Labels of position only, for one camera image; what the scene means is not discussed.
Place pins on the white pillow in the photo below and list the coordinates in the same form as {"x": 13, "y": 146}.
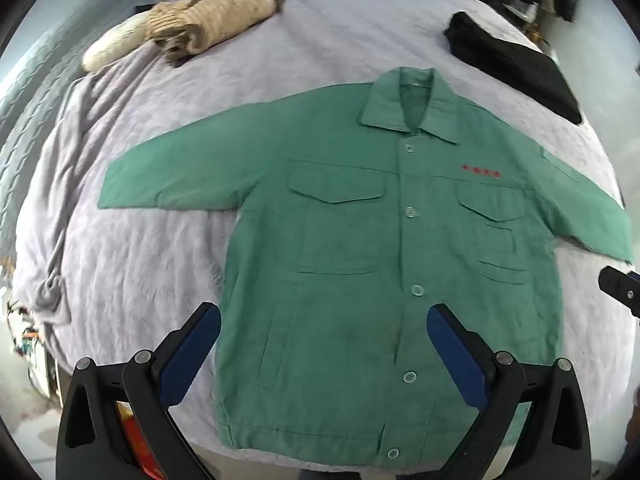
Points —
{"x": 110, "y": 45}

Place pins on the beige knitted sweater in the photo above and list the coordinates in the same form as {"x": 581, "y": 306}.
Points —
{"x": 210, "y": 15}

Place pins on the red box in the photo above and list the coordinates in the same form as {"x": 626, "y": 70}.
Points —
{"x": 137, "y": 435}

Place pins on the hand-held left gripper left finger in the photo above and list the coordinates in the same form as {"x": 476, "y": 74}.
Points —
{"x": 192, "y": 342}

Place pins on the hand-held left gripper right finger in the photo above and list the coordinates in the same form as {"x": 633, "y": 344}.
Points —
{"x": 457, "y": 345}

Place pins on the green work jacket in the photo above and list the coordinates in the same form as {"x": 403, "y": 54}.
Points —
{"x": 380, "y": 270}

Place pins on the grey quilted bedspread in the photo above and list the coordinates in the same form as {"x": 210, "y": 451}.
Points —
{"x": 45, "y": 60}

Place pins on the colourful clutter pile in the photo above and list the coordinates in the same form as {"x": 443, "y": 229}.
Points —
{"x": 25, "y": 325}

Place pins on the lavender blanket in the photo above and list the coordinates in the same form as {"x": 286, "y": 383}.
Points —
{"x": 300, "y": 55}

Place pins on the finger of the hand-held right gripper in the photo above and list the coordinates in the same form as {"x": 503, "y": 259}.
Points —
{"x": 620, "y": 287}

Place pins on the black folded garment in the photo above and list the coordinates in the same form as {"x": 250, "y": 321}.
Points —
{"x": 515, "y": 65}

